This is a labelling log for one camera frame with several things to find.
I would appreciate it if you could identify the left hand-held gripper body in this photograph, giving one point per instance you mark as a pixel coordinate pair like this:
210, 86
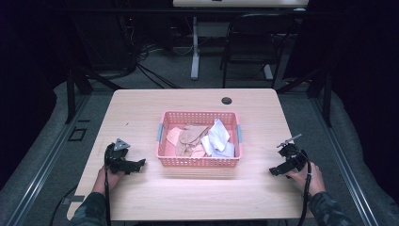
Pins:
116, 157

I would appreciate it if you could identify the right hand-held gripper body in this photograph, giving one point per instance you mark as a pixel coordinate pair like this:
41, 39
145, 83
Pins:
293, 155

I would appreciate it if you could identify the person's left hand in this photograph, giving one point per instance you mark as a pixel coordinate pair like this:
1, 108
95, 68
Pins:
110, 179

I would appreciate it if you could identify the person's right hand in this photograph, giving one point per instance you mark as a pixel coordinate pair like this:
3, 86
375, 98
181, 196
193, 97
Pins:
309, 182

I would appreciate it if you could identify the peach cloth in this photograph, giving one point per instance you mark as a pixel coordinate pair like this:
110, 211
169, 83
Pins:
173, 136

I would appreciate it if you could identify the lavender cloth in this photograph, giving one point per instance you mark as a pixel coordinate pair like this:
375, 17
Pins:
226, 151

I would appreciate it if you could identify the tan cloth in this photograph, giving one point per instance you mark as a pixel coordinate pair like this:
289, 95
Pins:
190, 137

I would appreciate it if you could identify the pink plastic basket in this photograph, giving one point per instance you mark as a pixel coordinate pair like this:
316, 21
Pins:
197, 162

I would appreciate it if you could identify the grey tape strip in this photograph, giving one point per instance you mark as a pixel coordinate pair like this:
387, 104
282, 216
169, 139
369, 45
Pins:
74, 199

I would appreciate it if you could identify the pink cloth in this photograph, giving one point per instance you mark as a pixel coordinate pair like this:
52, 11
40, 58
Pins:
199, 152

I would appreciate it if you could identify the black metal stand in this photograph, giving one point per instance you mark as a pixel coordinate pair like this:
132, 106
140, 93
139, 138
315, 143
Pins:
327, 97
71, 94

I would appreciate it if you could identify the white cloth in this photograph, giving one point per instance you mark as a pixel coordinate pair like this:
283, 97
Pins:
219, 134

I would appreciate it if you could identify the black folding chair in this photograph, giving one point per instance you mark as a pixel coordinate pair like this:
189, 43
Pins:
251, 59

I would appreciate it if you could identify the white desk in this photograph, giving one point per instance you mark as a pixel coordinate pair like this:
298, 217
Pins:
195, 56

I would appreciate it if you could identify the metal floor rail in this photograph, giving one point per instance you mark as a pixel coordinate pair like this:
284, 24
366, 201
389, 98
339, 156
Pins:
345, 163
47, 163

